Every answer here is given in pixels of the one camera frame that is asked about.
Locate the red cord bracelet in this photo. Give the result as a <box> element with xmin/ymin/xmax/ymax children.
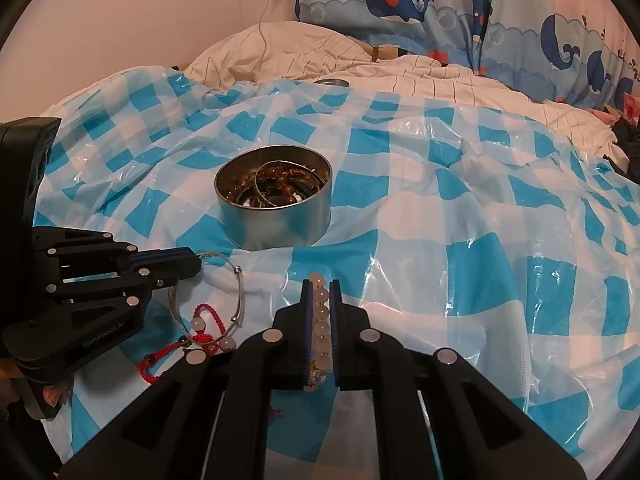
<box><xmin>137</xmin><ymin>302</ymin><xmax>237</xmax><ymax>386</ymax></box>

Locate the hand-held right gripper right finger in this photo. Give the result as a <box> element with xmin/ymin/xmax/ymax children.
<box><xmin>328</xmin><ymin>280</ymin><xmax>586</xmax><ymax>480</ymax></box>

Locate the whale print blue bedding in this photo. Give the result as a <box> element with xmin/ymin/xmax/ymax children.
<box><xmin>292</xmin><ymin>0</ymin><xmax>640</xmax><ymax>111</ymax></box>

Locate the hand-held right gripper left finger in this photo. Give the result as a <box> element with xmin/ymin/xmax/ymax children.
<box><xmin>60</xmin><ymin>279</ymin><xmax>315</xmax><ymax>480</ymax></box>

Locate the thin silver wire bangle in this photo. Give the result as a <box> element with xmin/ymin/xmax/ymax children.
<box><xmin>167</xmin><ymin>252</ymin><xmax>246</xmax><ymax>354</ymax></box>

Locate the black clothing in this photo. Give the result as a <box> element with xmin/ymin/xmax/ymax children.
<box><xmin>607</xmin><ymin>110</ymin><xmax>640</xmax><ymax>184</ymax></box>

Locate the white charging cable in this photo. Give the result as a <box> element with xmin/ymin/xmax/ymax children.
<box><xmin>256</xmin><ymin>0</ymin><xmax>287</xmax><ymax>84</ymax></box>

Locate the pile of beaded bracelets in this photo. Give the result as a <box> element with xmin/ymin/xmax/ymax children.
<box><xmin>225</xmin><ymin>162</ymin><xmax>321</xmax><ymax>208</ymax></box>

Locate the pale round bead bracelet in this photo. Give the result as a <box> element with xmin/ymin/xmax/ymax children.
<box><xmin>305</xmin><ymin>272</ymin><xmax>334</xmax><ymax>394</ymax></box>

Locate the pink cloth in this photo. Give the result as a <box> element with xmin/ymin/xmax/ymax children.
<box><xmin>590</xmin><ymin>102</ymin><xmax>622</xmax><ymax>127</ymax></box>

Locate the white striped quilt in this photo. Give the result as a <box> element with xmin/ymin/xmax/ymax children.
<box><xmin>182</xmin><ymin>22</ymin><xmax>631</xmax><ymax>171</ymax></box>

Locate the round metal tin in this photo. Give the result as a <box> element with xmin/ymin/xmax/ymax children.
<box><xmin>215</xmin><ymin>145</ymin><xmax>333</xmax><ymax>252</ymax></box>

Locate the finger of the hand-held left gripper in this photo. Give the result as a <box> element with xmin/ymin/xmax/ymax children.
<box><xmin>0</xmin><ymin>259</ymin><xmax>203</xmax><ymax>377</ymax></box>
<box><xmin>31</xmin><ymin>226</ymin><xmax>196</xmax><ymax>265</ymax></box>

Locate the person's left hand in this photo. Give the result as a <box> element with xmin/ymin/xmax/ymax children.
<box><xmin>42</xmin><ymin>382</ymin><xmax>72</xmax><ymax>409</ymax></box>

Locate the blue checkered plastic sheet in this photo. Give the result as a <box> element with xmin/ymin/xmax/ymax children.
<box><xmin>30</xmin><ymin>67</ymin><xmax>640</xmax><ymax>466</ymax></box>

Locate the beige and black strap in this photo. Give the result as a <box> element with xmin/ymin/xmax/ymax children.
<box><xmin>362</xmin><ymin>42</ymin><xmax>417</xmax><ymax>62</ymax></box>

